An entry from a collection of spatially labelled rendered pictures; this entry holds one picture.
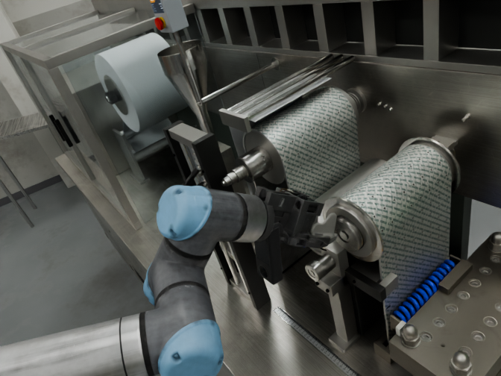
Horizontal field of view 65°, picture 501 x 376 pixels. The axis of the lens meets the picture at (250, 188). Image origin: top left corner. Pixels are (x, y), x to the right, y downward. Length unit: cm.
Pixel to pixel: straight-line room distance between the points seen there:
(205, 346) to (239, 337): 65
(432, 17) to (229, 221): 58
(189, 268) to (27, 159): 428
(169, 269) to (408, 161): 53
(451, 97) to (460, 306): 43
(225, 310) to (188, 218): 70
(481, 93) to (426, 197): 23
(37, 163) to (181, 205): 431
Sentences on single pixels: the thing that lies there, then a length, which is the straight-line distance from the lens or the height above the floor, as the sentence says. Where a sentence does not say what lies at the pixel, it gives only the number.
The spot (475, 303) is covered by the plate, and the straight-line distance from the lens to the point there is 96.
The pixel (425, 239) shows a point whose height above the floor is 115.
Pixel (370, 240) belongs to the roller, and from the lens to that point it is 75.
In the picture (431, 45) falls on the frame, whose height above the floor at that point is 149.
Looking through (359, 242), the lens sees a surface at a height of 125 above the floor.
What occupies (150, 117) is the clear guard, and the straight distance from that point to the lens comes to 154.
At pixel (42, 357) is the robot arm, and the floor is 145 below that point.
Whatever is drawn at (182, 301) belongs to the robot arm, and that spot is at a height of 142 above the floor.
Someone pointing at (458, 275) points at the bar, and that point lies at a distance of 98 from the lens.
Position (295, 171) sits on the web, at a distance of 88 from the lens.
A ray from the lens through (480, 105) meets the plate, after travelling 91.
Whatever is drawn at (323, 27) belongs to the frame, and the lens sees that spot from 109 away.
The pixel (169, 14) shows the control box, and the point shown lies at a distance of 104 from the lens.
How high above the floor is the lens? 178
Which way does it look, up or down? 33 degrees down
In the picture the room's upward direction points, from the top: 17 degrees counter-clockwise
